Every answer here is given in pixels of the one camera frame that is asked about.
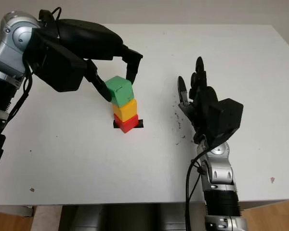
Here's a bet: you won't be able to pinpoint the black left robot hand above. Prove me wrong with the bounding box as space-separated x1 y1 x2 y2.
55 19 144 102

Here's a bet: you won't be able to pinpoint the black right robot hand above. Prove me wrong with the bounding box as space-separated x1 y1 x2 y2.
177 56 220 143

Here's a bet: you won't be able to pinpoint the green cube block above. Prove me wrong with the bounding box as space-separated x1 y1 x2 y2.
105 76 135 108

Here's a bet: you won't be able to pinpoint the yellow cube block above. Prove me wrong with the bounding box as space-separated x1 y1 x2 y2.
112 98 138 122

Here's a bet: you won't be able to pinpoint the black tape strip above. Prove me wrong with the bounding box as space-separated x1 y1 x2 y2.
113 119 145 129

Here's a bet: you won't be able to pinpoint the red cube block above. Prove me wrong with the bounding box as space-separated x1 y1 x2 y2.
114 113 139 134

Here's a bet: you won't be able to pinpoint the dark grey robot body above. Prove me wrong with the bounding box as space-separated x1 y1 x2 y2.
60 204 207 231

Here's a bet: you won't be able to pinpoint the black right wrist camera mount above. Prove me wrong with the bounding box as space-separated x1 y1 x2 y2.
208 98 244 147

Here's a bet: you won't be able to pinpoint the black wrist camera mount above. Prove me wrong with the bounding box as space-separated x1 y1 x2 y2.
23 28 87 93
208 98 244 147

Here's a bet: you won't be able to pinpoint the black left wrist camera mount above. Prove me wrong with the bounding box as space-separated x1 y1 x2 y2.
23 28 87 93

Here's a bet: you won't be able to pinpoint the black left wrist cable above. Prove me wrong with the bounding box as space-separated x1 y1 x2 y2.
1 7 62 130

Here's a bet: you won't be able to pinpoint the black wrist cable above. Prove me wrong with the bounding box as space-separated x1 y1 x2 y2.
1 7 62 130
185 150 211 231

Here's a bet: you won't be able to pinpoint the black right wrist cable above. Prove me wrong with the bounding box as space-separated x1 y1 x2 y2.
185 150 211 231

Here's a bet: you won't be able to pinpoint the grey table frame bar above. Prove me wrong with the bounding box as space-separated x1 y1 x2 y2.
0 205 35 216

